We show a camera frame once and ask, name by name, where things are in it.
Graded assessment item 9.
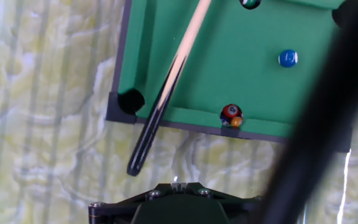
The thick black cable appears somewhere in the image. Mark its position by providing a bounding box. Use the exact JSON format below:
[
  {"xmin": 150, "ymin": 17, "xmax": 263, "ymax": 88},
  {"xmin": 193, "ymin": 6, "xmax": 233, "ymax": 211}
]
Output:
[{"xmin": 250, "ymin": 0, "xmax": 358, "ymax": 224}]

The wooden pool cue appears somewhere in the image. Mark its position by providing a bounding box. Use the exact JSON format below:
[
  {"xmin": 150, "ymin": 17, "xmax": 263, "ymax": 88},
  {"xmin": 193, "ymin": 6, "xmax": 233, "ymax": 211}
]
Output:
[{"xmin": 126, "ymin": 0, "xmax": 213, "ymax": 177}]

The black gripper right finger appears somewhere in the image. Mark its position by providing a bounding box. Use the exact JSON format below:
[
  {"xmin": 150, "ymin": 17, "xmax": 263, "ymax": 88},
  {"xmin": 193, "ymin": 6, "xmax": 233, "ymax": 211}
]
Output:
[{"xmin": 179, "ymin": 182, "xmax": 265, "ymax": 224}]

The green marble-pattern mat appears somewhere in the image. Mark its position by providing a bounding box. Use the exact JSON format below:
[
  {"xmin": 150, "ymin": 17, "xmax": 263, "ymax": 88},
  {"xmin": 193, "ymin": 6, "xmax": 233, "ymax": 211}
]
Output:
[{"xmin": 0, "ymin": 0, "xmax": 358, "ymax": 224}]

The orange pool ball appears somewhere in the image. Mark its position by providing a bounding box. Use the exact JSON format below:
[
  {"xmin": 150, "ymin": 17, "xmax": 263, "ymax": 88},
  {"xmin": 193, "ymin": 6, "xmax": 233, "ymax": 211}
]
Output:
[{"xmin": 230, "ymin": 116, "xmax": 244, "ymax": 128}]

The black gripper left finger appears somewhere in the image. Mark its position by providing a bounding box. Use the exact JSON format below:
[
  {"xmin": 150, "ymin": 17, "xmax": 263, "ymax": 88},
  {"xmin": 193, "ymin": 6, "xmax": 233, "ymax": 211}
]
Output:
[{"xmin": 87, "ymin": 182, "xmax": 180, "ymax": 224}]

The dark red pool ball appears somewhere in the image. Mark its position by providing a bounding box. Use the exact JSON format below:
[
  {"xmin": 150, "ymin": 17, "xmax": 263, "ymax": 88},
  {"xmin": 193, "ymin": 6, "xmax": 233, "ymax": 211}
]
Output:
[{"xmin": 222, "ymin": 103, "xmax": 241, "ymax": 119}]

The mini green pool table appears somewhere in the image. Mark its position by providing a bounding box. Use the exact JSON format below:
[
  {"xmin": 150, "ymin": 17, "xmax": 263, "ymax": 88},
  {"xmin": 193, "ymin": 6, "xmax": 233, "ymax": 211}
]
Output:
[{"xmin": 105, "ymin": 0, "xmax": 354, "ymax": 153}]

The green pool ball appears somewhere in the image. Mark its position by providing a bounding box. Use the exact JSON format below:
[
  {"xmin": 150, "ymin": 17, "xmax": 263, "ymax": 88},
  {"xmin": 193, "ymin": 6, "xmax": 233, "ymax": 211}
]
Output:
[{"xmin": 239, "ymin": 0, "xmax": 262, "ymax": 10}]

